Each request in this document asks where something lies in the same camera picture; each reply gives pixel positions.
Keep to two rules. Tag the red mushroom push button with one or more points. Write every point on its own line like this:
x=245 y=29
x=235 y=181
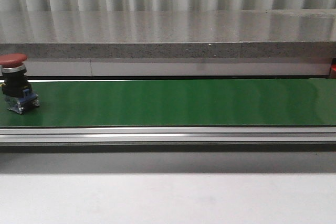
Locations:
x=18 y=92

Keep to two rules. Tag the grey speckled stone counter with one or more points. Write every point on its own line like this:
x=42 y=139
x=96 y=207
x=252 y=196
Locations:
x=241 y=43

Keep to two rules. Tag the green conveyor belt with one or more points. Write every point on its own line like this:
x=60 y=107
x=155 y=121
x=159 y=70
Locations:
x=202 y=102

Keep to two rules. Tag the aluminium conveyor frame rail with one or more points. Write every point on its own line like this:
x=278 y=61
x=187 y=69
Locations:
x=167 y=135

